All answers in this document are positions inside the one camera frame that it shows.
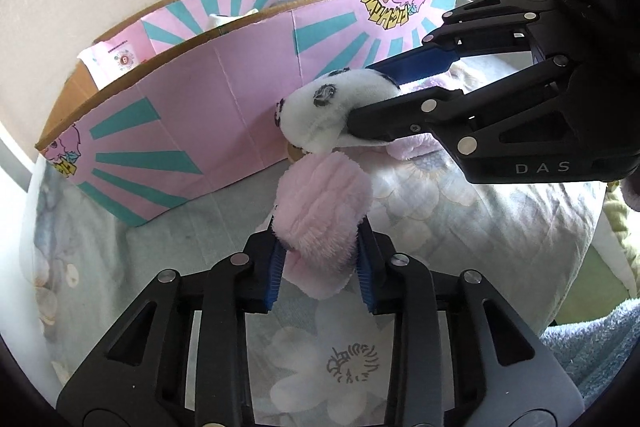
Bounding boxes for floral bed sheet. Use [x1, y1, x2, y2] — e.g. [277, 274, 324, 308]
[27, 57, 608, 427]

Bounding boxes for pink and teal cardboard box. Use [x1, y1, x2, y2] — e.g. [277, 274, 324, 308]
[35, 0, 462, 229]

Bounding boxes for pink fluffy earmuffs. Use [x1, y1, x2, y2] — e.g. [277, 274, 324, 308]
[270, 153, 373, 300]

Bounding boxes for white object in box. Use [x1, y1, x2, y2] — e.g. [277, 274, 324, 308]
[207, 8, 261, 30]

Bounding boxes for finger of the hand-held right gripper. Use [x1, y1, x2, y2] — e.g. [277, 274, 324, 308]
[366, 0, 557, 86]
[346, 53, 582, 156]

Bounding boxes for white panda plush toy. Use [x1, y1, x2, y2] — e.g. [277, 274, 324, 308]
[273, 67, 402, 154]

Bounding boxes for yellow green cloth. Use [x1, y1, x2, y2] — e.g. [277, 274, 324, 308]
[597, 194, 640, 300]

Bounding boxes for light blue towel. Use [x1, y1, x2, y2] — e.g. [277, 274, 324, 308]
[541, 299, 640, 404]

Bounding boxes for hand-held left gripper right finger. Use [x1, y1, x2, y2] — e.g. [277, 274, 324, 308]
[356, 222, 584, 427]

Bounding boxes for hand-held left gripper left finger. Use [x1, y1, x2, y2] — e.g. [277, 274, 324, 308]
[55, 227, 288, 427]

